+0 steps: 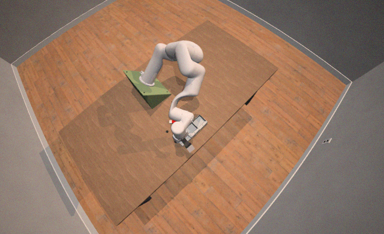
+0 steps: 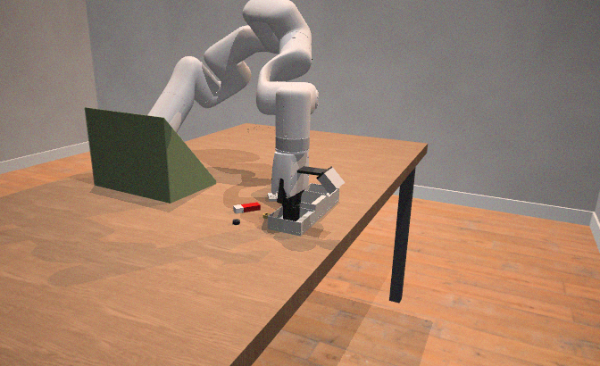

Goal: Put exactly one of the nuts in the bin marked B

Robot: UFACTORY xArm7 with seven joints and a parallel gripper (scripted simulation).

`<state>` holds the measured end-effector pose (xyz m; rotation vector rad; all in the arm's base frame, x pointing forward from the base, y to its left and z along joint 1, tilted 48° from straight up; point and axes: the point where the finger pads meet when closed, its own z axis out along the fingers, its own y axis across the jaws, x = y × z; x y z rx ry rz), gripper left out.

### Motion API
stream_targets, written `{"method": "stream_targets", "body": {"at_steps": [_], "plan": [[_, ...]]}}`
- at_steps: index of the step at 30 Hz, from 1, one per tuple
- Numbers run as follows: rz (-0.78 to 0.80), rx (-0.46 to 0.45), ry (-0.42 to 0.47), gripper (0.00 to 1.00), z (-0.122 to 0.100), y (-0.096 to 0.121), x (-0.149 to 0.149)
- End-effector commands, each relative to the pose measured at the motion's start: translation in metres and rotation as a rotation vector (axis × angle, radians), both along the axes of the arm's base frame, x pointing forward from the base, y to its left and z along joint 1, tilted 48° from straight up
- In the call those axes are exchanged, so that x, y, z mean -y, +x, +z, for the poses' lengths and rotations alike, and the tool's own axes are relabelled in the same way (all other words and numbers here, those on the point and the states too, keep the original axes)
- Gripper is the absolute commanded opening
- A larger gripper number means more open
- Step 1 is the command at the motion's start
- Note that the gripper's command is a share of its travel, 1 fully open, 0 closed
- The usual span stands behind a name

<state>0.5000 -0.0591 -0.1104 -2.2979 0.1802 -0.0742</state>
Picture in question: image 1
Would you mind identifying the white rack of bins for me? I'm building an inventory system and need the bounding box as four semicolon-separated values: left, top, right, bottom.
185;115;207;142

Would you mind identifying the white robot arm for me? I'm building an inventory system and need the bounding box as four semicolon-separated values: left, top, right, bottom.
139;41;205;152

